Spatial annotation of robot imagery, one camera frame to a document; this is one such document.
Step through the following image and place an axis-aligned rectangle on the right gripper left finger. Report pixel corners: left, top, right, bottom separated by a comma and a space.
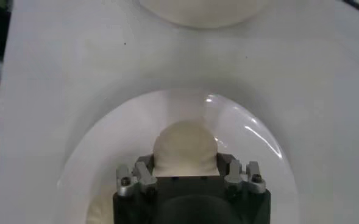
115, 153, 159, 198

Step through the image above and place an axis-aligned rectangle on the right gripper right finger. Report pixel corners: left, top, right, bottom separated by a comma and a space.
217, 152, 267, 195

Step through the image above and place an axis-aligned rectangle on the white round plate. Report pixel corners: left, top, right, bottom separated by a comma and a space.
55, 88, 300, 224

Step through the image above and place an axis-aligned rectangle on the white electric cooker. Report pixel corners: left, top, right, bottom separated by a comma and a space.
138, 0, 270, 30

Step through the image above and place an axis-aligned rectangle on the black cooker power cord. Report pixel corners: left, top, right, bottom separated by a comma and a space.
342, 0, 359, 18

